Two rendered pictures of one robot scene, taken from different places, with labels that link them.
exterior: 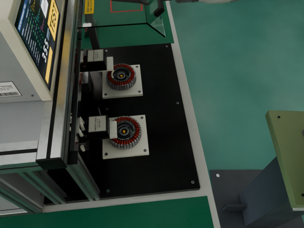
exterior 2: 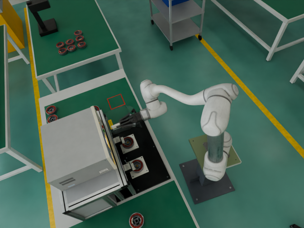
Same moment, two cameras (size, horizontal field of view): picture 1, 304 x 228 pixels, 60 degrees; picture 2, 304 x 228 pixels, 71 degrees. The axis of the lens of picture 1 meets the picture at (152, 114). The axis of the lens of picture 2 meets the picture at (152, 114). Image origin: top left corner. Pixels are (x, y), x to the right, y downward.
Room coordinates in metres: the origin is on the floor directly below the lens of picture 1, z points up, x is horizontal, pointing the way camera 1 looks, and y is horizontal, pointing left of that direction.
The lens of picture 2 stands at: (-0.26, 0.00, 2.54)
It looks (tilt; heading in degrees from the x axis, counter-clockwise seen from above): 56 degrees down; 351
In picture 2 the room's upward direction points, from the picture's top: 10 degrees counter-clockwise
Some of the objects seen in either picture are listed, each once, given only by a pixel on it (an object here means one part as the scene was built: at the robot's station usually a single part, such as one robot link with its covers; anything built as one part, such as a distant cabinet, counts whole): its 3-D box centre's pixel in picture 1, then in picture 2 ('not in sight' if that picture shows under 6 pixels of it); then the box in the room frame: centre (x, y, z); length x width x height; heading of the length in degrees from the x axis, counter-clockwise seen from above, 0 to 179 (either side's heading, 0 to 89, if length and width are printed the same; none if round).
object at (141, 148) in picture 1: (125, 135); (137, 167); (0.42, 0.09, 0.78); 0.15 x 0.15 x 0.01; 6
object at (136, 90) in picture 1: (121, 81); (128, 143); (0.66, 0.12, 0.78); 0.15 x 0.15 x 0.01; 6
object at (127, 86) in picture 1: (121, 76); (127, 142); (0.66, 0.12, 0.80); 0.11 x 0.11 x 0.04
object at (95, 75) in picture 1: (119, 109); (131, 156); (0.54, 0.12, 0.76); 0.64 x 0.47 x 0.02; 6
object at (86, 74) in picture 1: (83, 80); not in sight; (0.65, 0.26, 0.80); 0.08 x 0.05 x 0.06; 6
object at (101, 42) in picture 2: not in sight; (76, 44); (2.88, 0.55, 0.38); 1.85 x 1.10 x 0.75; 6
